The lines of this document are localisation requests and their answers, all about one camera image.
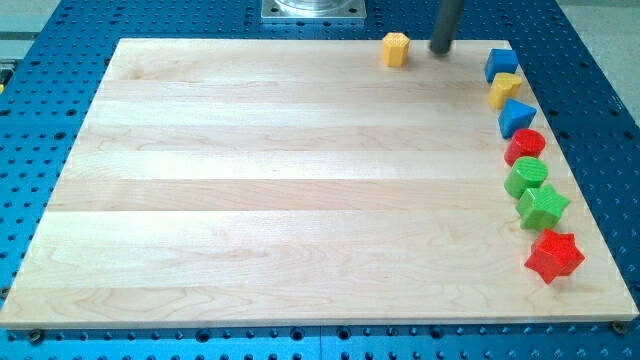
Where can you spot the blue cube block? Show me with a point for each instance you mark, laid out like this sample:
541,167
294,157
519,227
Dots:
500,61

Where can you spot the light wooden board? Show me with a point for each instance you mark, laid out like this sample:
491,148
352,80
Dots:
220,183

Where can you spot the yellow hexagonal block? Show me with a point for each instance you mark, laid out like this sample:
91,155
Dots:
395,46

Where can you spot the blue triangular block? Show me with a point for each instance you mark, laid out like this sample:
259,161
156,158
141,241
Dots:
515,115

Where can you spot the green cylinder block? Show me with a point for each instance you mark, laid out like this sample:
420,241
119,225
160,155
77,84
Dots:
526,172

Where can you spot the yellow heart block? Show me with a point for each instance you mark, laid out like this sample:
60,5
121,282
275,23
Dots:
504,86

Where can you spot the red cylinder block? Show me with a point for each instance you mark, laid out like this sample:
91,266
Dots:
525,142

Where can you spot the dark grey cylindrical robot probe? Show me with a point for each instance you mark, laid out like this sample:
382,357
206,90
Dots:
445,26

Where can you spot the green star block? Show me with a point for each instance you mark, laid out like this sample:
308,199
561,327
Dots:
541,208

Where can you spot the red star block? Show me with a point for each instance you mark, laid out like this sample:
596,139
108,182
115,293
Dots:
554,255

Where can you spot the blue perforated metal plate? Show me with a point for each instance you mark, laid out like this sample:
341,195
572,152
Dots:
51,89

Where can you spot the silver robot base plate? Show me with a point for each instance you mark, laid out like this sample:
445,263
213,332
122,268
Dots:
281,10

